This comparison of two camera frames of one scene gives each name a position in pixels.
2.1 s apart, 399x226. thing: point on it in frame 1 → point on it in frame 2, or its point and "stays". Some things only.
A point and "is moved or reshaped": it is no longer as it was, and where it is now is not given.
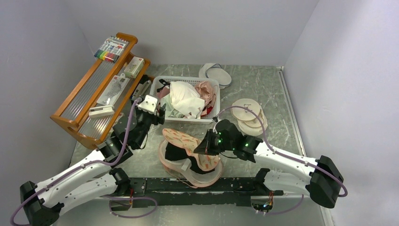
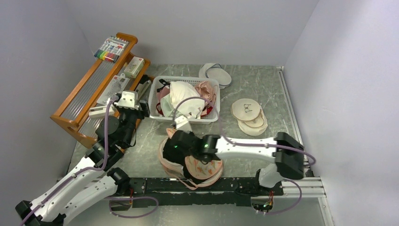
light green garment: [171, 112] stays
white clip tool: [100, 111] stays
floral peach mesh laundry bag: [205, 162] is moved or reshaped
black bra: [174, 152] → [180, 160]
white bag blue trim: [215, 71] stays
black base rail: [227, 191] stays
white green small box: [134, 66] stays
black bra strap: [165, 84] stays
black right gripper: [205, 147] → [186, 153]
